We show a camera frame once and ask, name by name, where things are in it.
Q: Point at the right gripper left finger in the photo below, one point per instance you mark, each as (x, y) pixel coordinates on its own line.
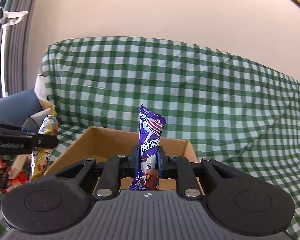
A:
(112, 171)

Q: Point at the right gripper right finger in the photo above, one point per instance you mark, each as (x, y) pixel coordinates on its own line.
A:
(180, 169)

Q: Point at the yellow snack packet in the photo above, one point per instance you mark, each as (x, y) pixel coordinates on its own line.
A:
(40, 157)

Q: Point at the purple candy pack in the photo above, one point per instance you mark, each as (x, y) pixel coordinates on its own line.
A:
(150, 130)

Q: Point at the dark brown chocolate box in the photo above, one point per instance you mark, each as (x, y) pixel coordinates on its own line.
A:
(4, 177)

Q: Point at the blue sofa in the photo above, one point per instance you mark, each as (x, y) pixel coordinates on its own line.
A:
(16, 108)

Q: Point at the brown cardboard box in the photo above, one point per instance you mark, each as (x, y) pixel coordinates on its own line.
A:
(73, 173)

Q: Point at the red chip packet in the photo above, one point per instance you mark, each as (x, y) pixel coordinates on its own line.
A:
(20, 179)

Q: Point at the white paper bag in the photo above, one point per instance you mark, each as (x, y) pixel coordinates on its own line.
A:
(42, 92)

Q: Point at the green checkered cloth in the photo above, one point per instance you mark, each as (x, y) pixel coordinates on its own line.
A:
(241, 118)

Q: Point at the white floor lamp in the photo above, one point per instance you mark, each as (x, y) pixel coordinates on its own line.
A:
(7, 19)

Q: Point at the grey curtain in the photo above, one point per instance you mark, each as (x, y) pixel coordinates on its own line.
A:
(16, 48)

